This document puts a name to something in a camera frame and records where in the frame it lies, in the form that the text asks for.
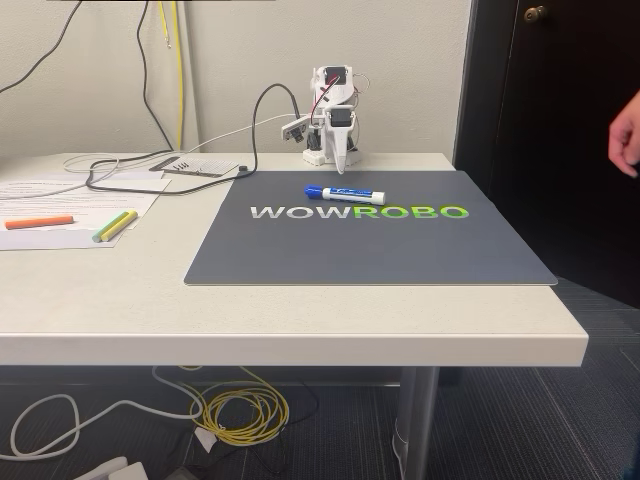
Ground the black camera cable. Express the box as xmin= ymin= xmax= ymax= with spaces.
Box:
xmin=85 ymin=0 xmax=301 ymax=197

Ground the grey wall cable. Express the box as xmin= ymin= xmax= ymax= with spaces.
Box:
xmin=0 ymin=0 xmax=84 ymax=95

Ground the grey metal table leg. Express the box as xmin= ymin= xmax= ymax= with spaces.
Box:
xmin=392 ymin=367 xmax=441 ymax=480

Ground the long yellow wall cable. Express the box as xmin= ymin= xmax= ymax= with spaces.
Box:
xmin=171 ymin=0 xmax=185 ymax=151

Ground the yellow marker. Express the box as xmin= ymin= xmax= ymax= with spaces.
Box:
xmin=99 ymin=210 xmax=139 ymax=245

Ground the dark WOWROBO mat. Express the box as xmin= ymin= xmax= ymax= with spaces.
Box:
xmin=183 ymin=170 xmax=559 ymax=287

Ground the blue dry erase marker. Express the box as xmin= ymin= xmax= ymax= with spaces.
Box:
xmin=303 ymin=183 xmax=387 ymax=206

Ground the white power strip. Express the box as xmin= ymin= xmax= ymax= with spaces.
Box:
xmin=74 ymin=455 xmax=149 ymax=480

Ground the dark door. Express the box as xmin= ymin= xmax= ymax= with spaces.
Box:
xmin=452 ymin=0 xmax=640 ymax=311

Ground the printed paper sheet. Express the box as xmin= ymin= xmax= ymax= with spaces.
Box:
xmin=0 ymin=178 xmax=161 ymax=234

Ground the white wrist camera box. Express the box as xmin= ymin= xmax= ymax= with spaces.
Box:
xmin=281 ymin=115 xmax=310 ymax=145

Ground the short yellow wall wire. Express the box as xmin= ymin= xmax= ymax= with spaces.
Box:
xmin=157 ymin=0 xmax=174 ymax=50

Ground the white floor cable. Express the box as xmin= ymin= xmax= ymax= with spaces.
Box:
xmin=9 ymin=366 xmax=204 ymax=459

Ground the plain white paper sheet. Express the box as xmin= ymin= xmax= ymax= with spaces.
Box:
xmin=0 ymin=219 xmax=144 ymax=252
xmin=59 ymin=171 xmax=174 ymax=197

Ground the coiled yellow floor cable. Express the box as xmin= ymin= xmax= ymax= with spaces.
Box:
xmin=177 ymin=364 xmax=291 ymax=447

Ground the person's hand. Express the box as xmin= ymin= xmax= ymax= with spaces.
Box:
xmin=608 ymin=89 xmax=640 ymax=177

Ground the green marker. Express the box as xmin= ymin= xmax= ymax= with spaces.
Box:
xmin=91 ymin=210 xmax=130 ymax=244

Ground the white cable on table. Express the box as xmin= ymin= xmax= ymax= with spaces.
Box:
xmin=0 ymin=113 xmax=317 ymax=201

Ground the grey perforated plate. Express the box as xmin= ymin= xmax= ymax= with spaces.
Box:
xmin=149 ymin=155 xmax=240 ymax=179

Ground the orange marker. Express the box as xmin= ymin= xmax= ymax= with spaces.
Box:
xmin=4 ymin=215 xmax=75 ymax=231

